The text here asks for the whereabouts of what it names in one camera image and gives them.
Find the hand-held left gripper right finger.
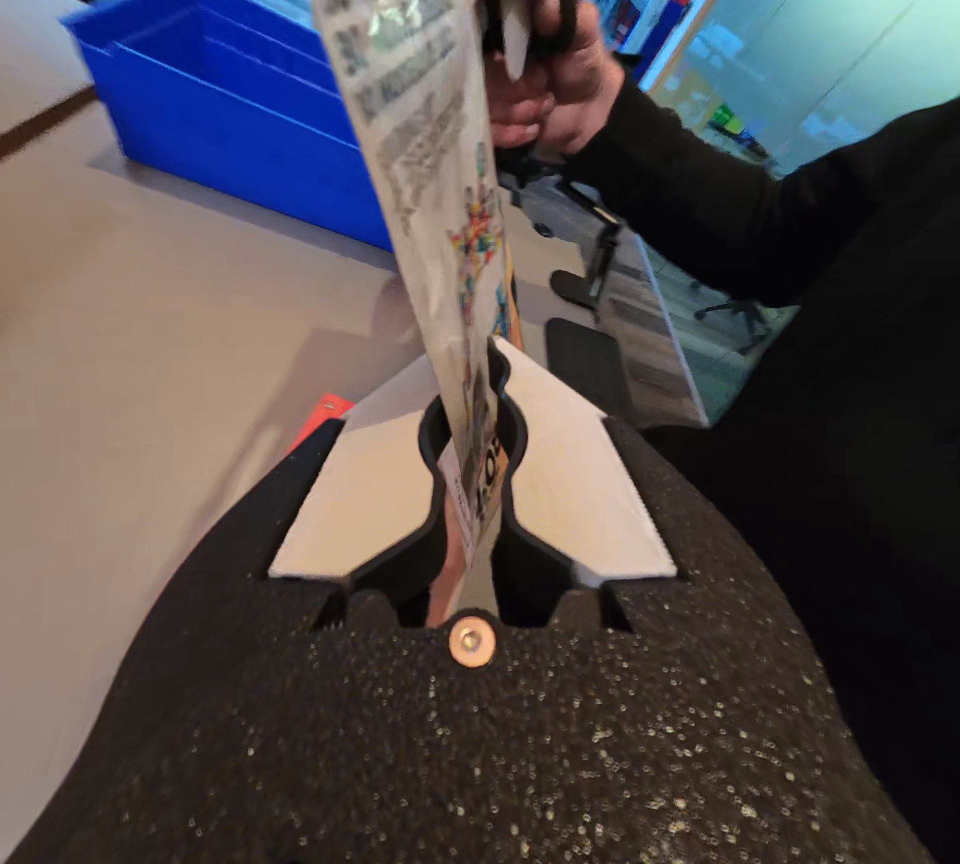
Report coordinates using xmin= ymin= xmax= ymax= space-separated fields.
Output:
xmin=486 ymin=335 xmax=681 ymax=590

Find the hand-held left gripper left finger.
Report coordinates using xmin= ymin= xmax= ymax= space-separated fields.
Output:
xmin=267 ymin=354 xmax=453 ymax=585

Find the toy building set bag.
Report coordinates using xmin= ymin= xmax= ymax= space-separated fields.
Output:
xmin=273 ymin=0 xmax=528 ymax=628

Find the blue plastic bin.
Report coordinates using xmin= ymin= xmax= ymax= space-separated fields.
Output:
xmin=60 ymin=0 xmax=396 ymax=254

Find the person's right forearm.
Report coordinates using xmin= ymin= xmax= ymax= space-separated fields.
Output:
xmin=566 ymin=72 xmax=864 ymax=313

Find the person's right hand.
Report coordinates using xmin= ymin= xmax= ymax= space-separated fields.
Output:
xmin=484 ymin=0 xmax=629 ymax=157

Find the person's black-clothed torso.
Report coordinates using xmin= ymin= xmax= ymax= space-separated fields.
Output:
xmin=645 ymin=99 xmax=960 ymax=864

